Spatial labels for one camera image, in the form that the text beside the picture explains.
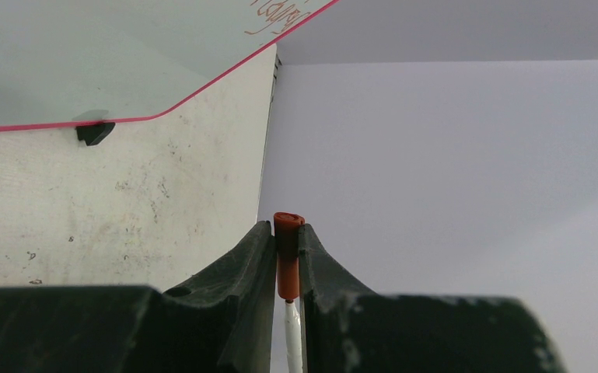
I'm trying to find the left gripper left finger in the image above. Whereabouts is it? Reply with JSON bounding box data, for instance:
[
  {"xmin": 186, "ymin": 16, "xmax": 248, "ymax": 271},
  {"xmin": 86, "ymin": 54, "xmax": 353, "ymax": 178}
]
[{"xmin": 0, "ymin": 221, "xmax": 276, "ymax": 372}]

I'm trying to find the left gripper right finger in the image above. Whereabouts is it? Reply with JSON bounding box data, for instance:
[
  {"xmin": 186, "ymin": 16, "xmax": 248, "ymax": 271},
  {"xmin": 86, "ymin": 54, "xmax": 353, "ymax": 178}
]
[{"xmin": 298, "ymin": 225, "xmax": 566, "ymax": 372}]

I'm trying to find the white whiteboard marker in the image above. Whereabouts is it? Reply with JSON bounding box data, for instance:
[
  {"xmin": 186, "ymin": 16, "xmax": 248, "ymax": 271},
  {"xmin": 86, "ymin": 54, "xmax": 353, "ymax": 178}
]
[{"xmin": 285, "ymin": 300, "xmax": 303, "ymax": 373}]

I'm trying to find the red marker cap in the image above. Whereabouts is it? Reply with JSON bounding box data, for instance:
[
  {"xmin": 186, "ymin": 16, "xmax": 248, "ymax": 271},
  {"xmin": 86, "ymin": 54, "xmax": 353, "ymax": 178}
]
[{"xmin": 273, "ymin": 212, "xmax": 305, "ymax": 303}]

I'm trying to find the pink framed whiteboard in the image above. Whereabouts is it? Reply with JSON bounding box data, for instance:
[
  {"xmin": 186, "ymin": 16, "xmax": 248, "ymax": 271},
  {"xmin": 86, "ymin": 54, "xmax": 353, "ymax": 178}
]
[{"xmin": 0, "ymin": 0, "xmax": 330, "ymax": 132}]

